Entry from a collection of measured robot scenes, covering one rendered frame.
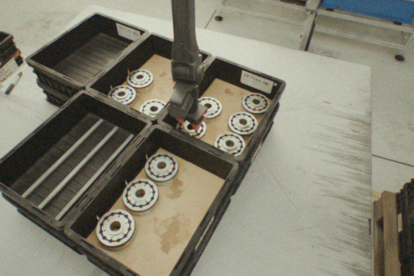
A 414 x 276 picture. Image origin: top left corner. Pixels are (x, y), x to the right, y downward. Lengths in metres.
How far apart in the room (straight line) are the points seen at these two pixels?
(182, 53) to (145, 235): 0.50
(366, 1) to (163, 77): 2.06
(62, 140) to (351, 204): 1.01
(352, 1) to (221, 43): 1.53
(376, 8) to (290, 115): 1.79
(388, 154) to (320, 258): 1.43
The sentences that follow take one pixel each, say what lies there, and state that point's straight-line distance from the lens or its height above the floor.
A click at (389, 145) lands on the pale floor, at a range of 2.49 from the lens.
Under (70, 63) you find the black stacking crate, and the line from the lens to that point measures 1.46.
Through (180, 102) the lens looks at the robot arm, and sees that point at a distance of 0.85.
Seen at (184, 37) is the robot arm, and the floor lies 1.23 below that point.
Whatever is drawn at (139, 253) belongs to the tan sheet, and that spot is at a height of 0.83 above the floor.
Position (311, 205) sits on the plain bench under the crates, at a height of 0.70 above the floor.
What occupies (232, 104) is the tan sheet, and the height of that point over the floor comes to 0.83.
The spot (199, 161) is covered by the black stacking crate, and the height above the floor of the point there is 0.86.
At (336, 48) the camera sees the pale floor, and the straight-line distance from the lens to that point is 3.13.
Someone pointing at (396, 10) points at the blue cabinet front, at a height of 0.42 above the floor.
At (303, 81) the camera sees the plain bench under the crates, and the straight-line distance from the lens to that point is 1.57.
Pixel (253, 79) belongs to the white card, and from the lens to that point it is 1.22.
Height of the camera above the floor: 1.70
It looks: 50 degrees down
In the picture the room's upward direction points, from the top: 3 degrees clockwise
